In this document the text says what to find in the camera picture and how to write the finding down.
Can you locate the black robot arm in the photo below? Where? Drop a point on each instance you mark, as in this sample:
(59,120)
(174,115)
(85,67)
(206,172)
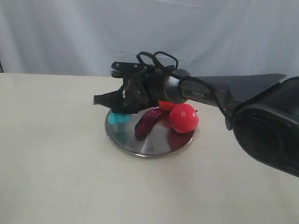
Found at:
(261,110)

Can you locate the round stainless steel plate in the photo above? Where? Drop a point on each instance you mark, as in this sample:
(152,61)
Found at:
(162,140)

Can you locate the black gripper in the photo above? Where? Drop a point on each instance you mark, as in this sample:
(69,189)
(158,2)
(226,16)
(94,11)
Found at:
(142,88)

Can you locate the red toy apple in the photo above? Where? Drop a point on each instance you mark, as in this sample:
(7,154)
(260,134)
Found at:
(183,118)

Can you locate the teal toy bone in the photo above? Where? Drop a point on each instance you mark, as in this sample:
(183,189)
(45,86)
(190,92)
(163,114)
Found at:
(115,118)

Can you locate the orange red toy strawberry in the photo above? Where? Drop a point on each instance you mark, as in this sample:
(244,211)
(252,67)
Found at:
(166,106)

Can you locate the white backdrop cloth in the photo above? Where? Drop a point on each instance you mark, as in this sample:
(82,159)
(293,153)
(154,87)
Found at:
(208,37)

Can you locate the purple toy sweet potato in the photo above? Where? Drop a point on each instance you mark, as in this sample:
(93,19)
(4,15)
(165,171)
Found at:
(147,121)

